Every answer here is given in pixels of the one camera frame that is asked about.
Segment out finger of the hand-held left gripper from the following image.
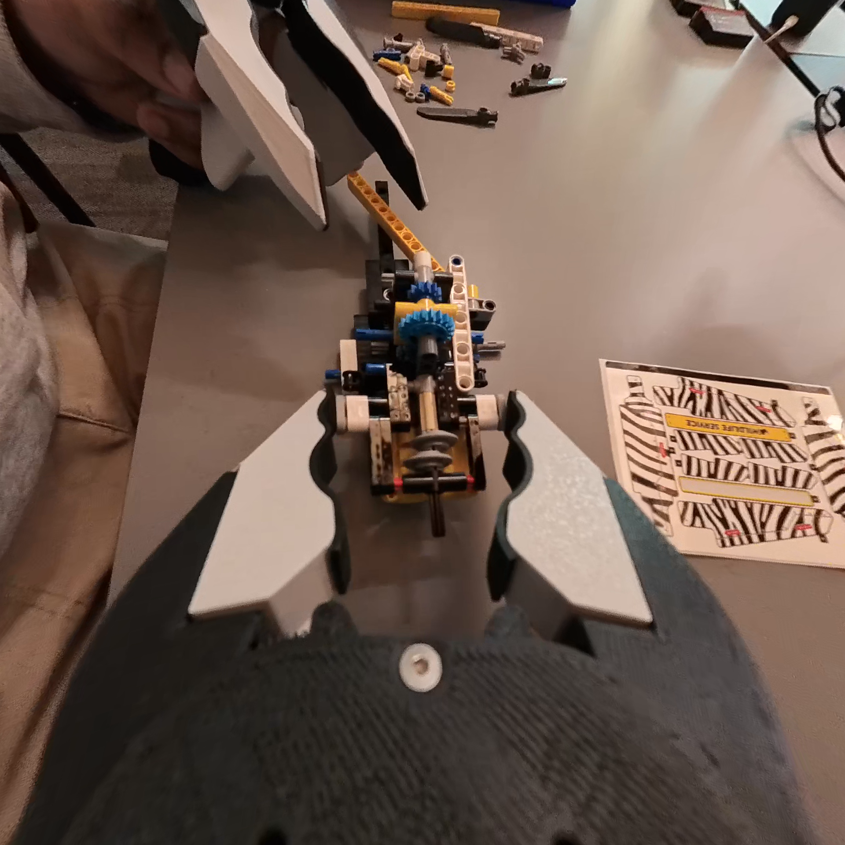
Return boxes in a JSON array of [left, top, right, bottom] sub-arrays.
[[185, 0, 330, 229], [254, 0, 429, 211]]

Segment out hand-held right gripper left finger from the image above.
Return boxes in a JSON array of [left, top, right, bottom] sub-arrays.
[[188, 389, 352, 640]]

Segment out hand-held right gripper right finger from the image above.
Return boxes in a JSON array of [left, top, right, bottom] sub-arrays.
[[487, 389, 654, 647]]

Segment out partly built lego vehicle chassis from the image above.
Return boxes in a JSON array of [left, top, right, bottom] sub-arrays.
[[323, 170, 508, 539]]

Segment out person's left forearm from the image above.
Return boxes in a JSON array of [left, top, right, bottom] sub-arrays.
[[0, 0, 143, 136]]

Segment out pile of small lego pieces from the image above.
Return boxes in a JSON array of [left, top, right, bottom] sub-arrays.
[[373, 32, 459, 107]]

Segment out black lego blade piece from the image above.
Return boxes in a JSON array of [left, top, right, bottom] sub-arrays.
[[416, 106, 499, 128], [426, 16, 503, 50]]

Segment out long yellow lego beam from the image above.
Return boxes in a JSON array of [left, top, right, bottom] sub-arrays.
[[391, 0, 501, 27]]

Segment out light grey lego beam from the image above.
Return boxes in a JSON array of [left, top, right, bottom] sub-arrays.
[[489, 26, 544, 55]]

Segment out person's left hand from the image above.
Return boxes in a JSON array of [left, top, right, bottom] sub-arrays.
[[7, 0, 206, 167]]

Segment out zebra striped sticker sheet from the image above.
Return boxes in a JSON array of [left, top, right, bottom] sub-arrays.
[[597, 358, 845, 570]]

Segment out person's legs in beige trousers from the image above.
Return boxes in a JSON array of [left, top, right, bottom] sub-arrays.
[[0, 178, 174, 845]]

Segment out black chair leg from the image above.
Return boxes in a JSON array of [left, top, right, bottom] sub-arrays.
[[0, 132, 97, 229]]

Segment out person's grey sweater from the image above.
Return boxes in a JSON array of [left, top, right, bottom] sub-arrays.
[[0, 277, 62, 558]]

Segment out black box with red label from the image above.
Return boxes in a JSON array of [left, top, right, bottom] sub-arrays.
[[670, 0, 755, 48]]

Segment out black looped cable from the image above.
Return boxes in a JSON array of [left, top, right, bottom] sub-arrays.
[[811, 86, 845, 194]]

